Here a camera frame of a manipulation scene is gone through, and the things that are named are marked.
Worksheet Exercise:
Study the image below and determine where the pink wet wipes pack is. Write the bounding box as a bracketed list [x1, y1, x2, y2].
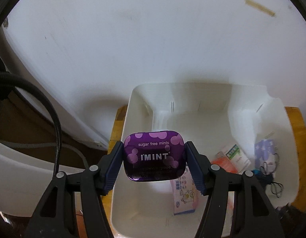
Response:
[170, 167, 199, 215]

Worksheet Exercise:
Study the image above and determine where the green white medicine box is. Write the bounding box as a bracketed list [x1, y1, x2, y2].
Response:
[222, 143, 251, 174]

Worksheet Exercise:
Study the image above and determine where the purple mint tin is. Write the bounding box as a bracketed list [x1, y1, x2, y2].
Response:
[123, 131, 186, 182]

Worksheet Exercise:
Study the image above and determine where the purple white carton box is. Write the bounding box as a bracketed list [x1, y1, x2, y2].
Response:
[255, 139, 279, 175]

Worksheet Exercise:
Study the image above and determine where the blue green drawstring pouch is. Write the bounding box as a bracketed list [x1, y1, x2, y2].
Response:
[252, 169, 284, 198]

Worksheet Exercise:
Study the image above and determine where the red white medicine box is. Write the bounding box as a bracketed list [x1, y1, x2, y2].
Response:
[212, 152, 238, 174]

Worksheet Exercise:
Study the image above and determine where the white plastic storage bin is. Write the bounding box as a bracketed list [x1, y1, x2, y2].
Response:
[111, 83, 299, 237]

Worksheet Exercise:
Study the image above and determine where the white bladeless fan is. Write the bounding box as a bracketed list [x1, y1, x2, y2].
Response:
[0, 27, 122, 217]

